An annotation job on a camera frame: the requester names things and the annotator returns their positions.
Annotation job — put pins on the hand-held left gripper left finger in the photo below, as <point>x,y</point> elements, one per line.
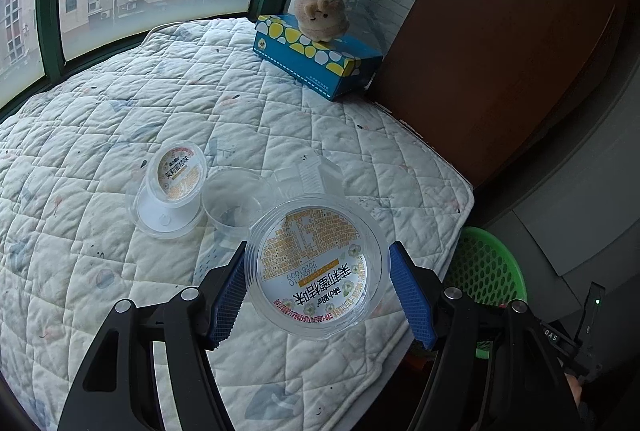
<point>227,306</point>

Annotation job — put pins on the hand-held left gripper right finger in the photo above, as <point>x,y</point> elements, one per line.
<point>412,301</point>

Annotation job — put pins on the green plastic basket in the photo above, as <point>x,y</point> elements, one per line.
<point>485,261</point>

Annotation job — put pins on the clear plastic cup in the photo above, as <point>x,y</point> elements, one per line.
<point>165,223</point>
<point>232,201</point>

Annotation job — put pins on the white quilted mat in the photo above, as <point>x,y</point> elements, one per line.
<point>125,111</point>

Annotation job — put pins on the blue dotted tissue box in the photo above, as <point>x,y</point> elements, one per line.
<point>310,61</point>

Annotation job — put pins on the brown wooden cabinet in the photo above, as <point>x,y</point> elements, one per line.
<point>490,36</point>

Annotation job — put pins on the beige plush toy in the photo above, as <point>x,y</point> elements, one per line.
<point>320,16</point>

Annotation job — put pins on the green window frame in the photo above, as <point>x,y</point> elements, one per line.
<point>50,11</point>

